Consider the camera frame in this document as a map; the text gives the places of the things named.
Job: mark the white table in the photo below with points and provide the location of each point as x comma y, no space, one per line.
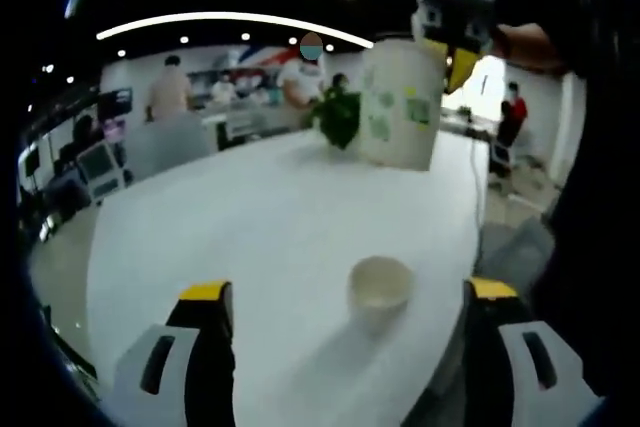
250,247

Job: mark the white office chair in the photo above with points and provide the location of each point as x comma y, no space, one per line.
240,126

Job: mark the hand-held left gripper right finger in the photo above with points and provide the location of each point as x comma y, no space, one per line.
515,397

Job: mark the white paper cup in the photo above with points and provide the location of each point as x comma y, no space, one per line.
380,287
400,112

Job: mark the potted green plant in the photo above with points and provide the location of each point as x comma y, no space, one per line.
337,117

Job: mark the striped wall banner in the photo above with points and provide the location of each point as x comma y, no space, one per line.
265,54

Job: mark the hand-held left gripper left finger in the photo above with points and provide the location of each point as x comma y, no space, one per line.
145,397

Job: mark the white ceiling light strip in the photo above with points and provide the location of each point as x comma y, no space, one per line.
225,17

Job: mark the grey fabric chair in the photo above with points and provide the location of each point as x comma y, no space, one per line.
165,147

